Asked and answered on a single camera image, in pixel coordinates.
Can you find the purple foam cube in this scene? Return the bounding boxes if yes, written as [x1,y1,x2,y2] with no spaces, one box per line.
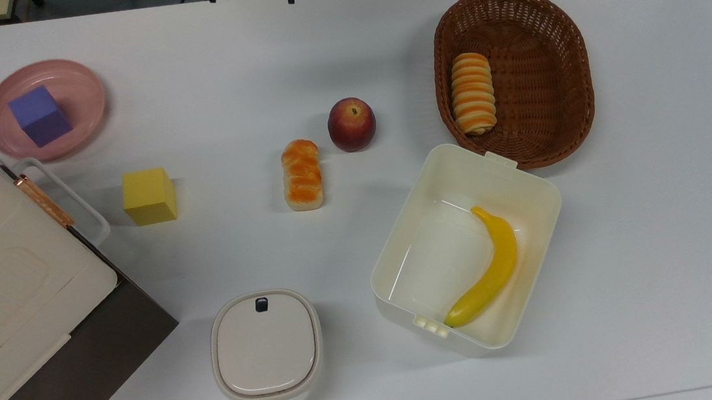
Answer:
[7,83,74,151]

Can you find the yellow foam cube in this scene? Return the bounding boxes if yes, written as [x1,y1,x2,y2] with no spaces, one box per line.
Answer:
[120,166,179,228]

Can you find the red apple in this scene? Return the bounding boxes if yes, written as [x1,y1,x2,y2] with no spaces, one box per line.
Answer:
[326,95,379,155]

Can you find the braided orange bread loaf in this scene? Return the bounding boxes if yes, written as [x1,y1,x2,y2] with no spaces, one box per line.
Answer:
[278,138,326,213]

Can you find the striped bread roll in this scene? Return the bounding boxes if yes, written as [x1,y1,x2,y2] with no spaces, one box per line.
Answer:
[447,51,499,137]

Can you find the pink round plate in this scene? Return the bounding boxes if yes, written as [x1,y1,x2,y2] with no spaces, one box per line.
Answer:
[0,55,112,167]

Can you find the brown wicker basket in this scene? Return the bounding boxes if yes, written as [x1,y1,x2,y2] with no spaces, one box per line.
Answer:
[427,0,601,178]

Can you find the white plastic open container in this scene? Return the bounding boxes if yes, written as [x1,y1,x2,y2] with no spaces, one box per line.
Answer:
[358,133,576,366]

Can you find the copper oven latch strip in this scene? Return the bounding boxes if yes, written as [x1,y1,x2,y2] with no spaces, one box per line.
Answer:
[13,169,76,233]

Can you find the yellow banana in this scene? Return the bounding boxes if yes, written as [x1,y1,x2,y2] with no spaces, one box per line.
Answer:
[434,202,525,329]

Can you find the small white lidded bin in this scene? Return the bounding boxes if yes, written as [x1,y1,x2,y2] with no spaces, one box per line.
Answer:
[205,286,329,400]

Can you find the white oven with handles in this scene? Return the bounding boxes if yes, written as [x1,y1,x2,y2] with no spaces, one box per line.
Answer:
[0,82,187,400]

